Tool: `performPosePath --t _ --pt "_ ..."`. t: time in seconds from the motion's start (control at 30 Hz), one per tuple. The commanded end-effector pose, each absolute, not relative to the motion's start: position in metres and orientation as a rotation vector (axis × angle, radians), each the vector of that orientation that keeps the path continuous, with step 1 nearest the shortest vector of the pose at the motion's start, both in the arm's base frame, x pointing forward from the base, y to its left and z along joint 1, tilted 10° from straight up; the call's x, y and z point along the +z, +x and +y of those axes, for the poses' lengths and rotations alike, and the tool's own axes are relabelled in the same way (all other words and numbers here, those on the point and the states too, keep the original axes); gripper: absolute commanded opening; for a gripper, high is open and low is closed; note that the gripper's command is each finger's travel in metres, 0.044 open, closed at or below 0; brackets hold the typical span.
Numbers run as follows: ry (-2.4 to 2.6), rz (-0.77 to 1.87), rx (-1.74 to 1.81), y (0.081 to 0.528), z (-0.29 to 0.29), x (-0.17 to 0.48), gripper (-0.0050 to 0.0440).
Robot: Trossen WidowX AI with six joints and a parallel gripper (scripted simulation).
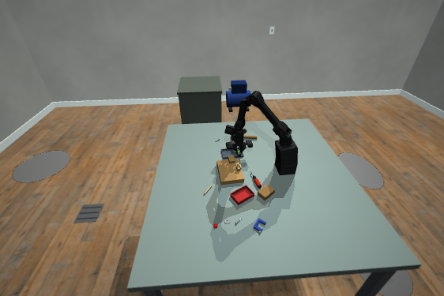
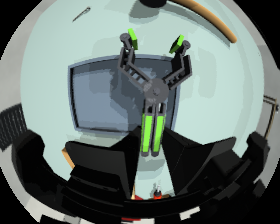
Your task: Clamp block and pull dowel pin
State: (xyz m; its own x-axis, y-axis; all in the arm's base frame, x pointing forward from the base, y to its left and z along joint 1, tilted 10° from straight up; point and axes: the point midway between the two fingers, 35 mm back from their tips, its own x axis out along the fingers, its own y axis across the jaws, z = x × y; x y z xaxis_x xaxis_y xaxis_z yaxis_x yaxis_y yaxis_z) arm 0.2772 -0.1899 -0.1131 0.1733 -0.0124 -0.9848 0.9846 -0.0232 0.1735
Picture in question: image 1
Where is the red shallow tray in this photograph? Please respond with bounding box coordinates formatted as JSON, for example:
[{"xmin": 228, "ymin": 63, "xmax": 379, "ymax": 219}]
[{"xmin": 230, "ymin": 185, "xmax": 254, "ymax": 205}]

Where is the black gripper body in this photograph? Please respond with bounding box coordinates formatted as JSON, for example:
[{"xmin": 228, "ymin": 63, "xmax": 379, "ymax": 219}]
[{"xmin": 226, "ymin": 138, "xmax": 253, "ymax": 150}]

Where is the blue c-shaped clamp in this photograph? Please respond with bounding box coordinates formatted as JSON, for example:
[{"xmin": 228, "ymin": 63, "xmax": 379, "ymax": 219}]
[{"xmin": 254, "ymin": 218, "xmax": 266, "ymax": 234}]

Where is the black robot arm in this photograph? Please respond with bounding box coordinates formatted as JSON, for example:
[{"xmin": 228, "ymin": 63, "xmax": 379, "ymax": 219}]
[{"xmin": 224, "ymin": 91, "xmax": 293, "ymax": 148}]

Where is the tan wooden block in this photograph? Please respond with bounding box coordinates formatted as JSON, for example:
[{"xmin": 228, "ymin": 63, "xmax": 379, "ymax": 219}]
[{"xmin": 258, "ymin": 184, "xmax": 275, "ymax": 200}]

